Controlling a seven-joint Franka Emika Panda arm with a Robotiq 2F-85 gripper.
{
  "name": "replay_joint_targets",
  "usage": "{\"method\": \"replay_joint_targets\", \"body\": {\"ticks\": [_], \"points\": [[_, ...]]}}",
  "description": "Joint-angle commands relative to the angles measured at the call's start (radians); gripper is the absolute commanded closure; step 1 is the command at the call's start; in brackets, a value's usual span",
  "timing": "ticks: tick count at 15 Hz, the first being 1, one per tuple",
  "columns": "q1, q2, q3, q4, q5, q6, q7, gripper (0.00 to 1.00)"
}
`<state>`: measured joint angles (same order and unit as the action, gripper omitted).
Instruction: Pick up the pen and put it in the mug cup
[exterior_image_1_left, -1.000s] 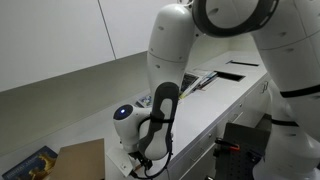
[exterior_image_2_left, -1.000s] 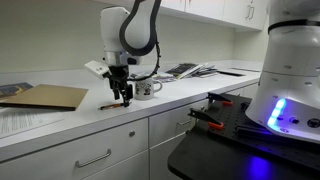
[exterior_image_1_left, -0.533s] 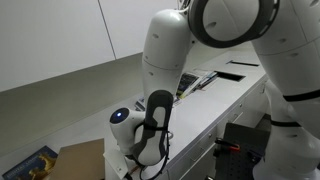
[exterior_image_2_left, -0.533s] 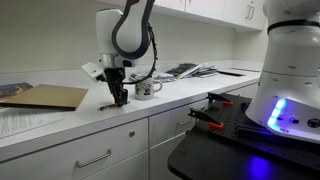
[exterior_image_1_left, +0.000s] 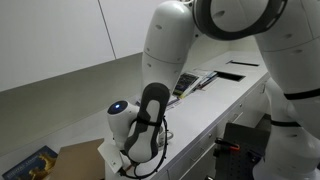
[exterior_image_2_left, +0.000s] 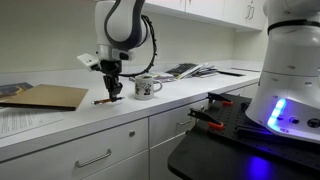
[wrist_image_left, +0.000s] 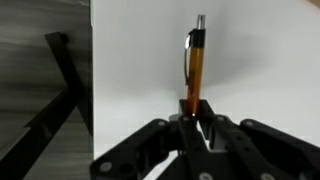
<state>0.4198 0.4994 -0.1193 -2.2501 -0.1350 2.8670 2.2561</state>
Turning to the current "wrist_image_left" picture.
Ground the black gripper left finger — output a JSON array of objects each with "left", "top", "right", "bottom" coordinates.
[{"left": 89, "top": 98, "right": 210, "bottom": 180}]

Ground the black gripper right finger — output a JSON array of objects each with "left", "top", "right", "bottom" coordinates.
[{"left": 198, "top": 98, "right": 320, "bottom": 180}]

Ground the orange and black pen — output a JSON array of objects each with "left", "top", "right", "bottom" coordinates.
[{"left": 183, "top": 14, "right": 207, "bottom": 118}]

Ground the black table leg frame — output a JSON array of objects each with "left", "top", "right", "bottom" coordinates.
[{"left": 0, "top": 31, "right": 95, "bottom": 180}]

